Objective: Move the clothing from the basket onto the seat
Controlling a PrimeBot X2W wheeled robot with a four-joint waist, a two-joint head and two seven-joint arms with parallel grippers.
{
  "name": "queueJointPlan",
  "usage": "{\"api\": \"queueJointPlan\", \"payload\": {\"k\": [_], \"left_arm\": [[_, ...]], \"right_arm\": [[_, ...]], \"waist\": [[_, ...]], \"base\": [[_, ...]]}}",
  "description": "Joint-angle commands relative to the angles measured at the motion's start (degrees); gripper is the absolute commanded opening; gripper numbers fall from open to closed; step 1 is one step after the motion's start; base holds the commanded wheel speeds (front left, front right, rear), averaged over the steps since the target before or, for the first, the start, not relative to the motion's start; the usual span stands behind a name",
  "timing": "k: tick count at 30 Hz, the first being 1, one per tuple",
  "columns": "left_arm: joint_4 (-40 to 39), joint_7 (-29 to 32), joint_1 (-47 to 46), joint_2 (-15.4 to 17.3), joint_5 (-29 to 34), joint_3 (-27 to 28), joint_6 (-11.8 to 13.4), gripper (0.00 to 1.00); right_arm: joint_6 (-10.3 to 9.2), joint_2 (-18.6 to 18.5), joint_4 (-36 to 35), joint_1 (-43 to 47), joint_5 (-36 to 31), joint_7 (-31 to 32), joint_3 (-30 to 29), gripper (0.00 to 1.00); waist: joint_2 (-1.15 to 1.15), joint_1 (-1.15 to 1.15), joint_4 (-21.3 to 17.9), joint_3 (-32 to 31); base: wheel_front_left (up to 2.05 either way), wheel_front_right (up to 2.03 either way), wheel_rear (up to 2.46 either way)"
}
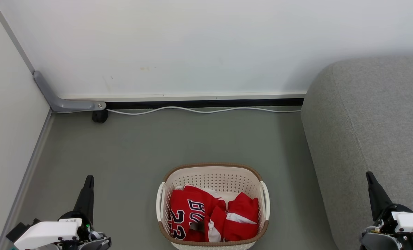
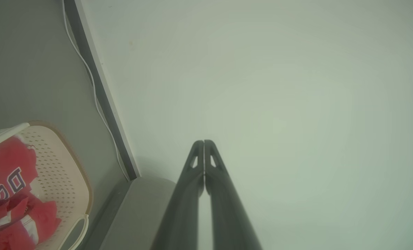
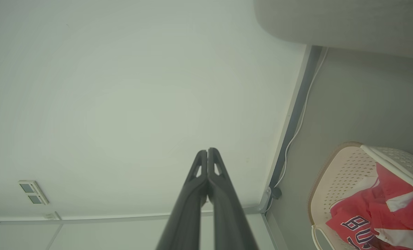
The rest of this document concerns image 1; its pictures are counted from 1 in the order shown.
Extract grey fabric sofa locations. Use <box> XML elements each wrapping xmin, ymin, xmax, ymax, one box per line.
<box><xmin>300</xmin><ymin>57</ymin><xmax>413</xmax><ymax>250</ymax></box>

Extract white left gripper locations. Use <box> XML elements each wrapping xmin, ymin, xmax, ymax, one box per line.
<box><xmin>14</xmin><ymin>175</ymin><xmax>95</xmax><ymax>250</ymax></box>

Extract black round frame foot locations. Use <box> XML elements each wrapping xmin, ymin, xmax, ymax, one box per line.
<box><xmin>92</xmin><ymin>110</ymin><xmax>109</xmax><ymax>123</ymax></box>

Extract white perforated laundry basket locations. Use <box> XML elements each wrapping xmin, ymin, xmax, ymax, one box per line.
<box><xmin>156</xmin><ymin>162</ymin><xmax>270</xmax><ymax>250</ymax></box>

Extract white floor cable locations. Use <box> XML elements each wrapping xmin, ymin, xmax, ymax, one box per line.
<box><xmin>54</xmin><ymin>106</ymin><xmax>301</xmax><ymax>115</ymax></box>

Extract white baseboard strip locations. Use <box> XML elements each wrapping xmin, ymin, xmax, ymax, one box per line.
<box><xmin>59</xmin><ymin>92</ymin><xmax>307</xmax><ymax>102</ymax></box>

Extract red basketball jersey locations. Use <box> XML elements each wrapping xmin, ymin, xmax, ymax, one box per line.
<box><xmin>168</xmin><ymin>185</ymin><xmax>227</xmax><ymax>242</ymax></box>

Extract red shorts white stripes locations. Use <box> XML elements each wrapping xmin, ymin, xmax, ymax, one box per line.
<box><xmin>204</xmin><ymin>192</ymin><xmax>260</xmax><ymax>242</ymax></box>

